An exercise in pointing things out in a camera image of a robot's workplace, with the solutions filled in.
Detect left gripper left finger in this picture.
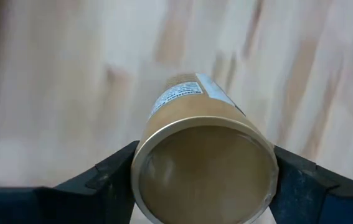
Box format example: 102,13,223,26
0,140,140,224

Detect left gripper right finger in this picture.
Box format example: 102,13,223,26
268,145,353,224

